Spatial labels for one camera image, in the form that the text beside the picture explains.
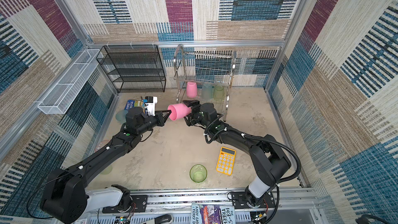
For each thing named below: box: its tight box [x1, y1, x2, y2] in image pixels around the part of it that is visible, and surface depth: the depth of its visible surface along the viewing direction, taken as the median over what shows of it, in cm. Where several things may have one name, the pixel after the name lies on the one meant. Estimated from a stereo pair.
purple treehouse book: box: [190, 203, 236, 224], surface depth 70 cm
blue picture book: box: [123, 99, 146, 114], surface depth 110 cm
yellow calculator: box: [215, 146, 237, 176], surface depth 87 cm
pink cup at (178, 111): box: [167, 103, 192, 121], surface depth 78 cm
